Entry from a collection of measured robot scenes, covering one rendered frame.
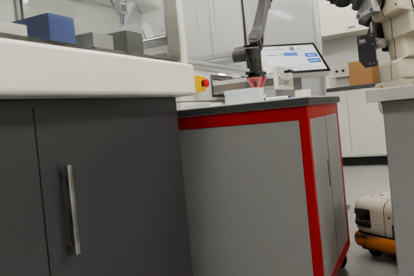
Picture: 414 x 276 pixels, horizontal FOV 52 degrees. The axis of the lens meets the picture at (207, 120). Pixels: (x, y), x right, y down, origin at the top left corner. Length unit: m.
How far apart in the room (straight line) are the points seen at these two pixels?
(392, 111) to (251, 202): 0.54
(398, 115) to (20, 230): 1.10
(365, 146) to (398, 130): 3.60
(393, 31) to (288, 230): 1.15
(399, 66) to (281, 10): 1.98
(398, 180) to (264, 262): 0.51
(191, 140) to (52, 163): 0.68
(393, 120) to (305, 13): 2.54
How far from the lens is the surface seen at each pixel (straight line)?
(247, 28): 2.75
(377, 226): 2.09
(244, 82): 2.08
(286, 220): 1.47
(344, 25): 5.47
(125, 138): 1.19
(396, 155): 1.47
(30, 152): 0.96
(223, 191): 1.53
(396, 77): 2.16
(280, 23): 3.95
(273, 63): 3.06
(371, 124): 5.02
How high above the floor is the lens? 0.73
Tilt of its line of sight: 1 degrees down
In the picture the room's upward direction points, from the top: 6 degrees counter-clockwise
